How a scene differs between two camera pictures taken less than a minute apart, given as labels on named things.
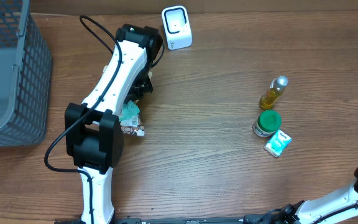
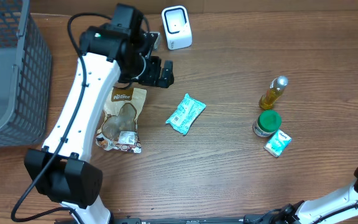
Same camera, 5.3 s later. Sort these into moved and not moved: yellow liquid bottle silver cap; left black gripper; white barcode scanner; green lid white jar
Moved: left black gripper
Not moved: yellow liquid bottle silver cap; green lid white jar; white barcode scanner
